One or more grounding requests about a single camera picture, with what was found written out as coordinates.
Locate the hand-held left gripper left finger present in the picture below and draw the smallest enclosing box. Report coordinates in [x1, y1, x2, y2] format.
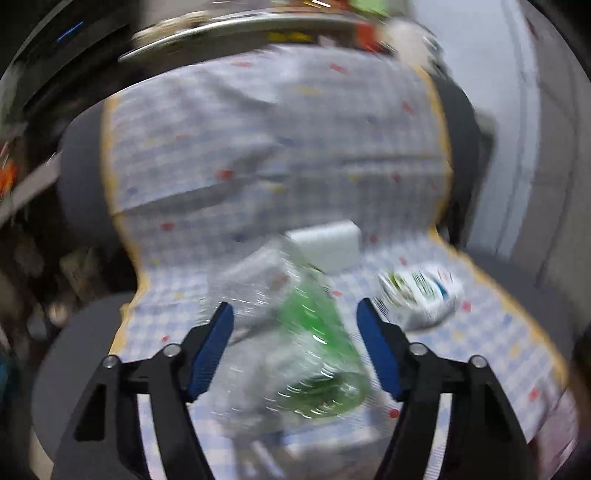
[51, 301, 235, 480]

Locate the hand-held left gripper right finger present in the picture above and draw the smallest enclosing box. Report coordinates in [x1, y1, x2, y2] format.
[356, 298, 541, 480]

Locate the green plastic bottle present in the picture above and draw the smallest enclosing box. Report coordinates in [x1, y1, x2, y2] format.
[277, 272, 372, 418]

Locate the clear plastic bottle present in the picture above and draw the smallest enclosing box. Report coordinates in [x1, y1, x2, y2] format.
[203, 244, 296, 435]

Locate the crumpled white printed packet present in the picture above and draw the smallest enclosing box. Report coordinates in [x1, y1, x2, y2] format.
[376, 263, 465, 330]

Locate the white rectangular box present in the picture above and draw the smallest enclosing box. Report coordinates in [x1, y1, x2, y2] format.
[284, 220, 362, 273]

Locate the blue checkered dotted cloth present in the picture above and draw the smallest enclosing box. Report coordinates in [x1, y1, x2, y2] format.
[99, 44, 571, 480]

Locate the grey office chair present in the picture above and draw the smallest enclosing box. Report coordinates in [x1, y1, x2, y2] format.
[30, 78, 583, 480]

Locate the white refrigerator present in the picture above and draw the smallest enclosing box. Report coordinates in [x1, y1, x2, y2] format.
[501, 0, 591, 324]

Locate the black range hood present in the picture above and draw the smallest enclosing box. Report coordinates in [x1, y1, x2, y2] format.
[9, 0, 134, 112]

